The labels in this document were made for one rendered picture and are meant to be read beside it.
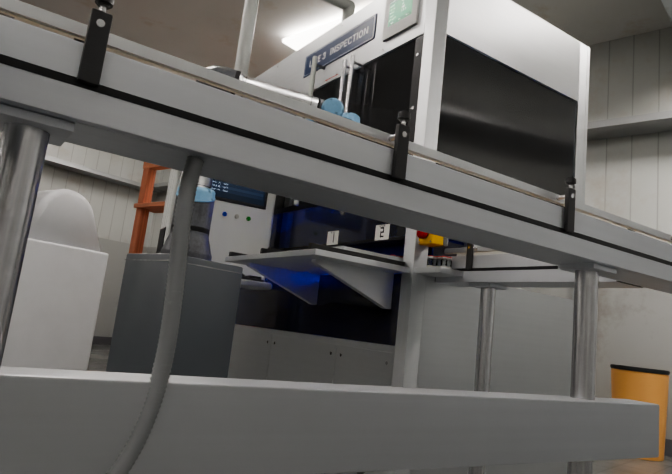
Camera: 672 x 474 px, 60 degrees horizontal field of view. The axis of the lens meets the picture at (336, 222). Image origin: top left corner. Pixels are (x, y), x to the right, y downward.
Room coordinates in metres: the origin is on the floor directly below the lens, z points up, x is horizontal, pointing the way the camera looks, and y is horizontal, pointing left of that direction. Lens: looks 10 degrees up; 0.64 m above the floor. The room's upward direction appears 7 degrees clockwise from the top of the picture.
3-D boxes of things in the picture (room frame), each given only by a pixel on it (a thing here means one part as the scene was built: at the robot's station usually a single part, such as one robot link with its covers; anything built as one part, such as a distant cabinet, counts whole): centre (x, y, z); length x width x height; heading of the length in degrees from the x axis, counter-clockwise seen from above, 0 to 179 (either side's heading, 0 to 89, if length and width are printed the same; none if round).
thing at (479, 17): (3.16, -0.14, 1.54); 2.06 x 1.00 x 1.11; 33
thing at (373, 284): (2.02, -0.08, 0.79); 0.34 x 0.03 x 0.13; 123
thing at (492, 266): (1.83, -0.62, 0.92); 0.69 x 0.15 x 0.16; 33
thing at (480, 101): (2.30, -0.69, 1.50); 0.85 x 0.01 x 0.59; 123
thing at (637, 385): (4.29, -2.32, 0.31); 0.39 x 0.39 x 0.61
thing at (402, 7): (2.19, -0.17, 1.96); 0.21 x 0.01 x 0.21; 33
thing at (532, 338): (3.16, -0.14, 0.44); 2.06 x 1.00 x 0.88; 33
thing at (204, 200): (1.75, 0.44, 0.96); 0.13 x 0.12 x 0.14; 13
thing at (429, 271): (2.00, -0.38, 0.87); 0.14 x 0.13 x 0.02; 123
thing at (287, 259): (2.24, 0.05, 0.87); 0.70 x 0.48 x 0.02; 33
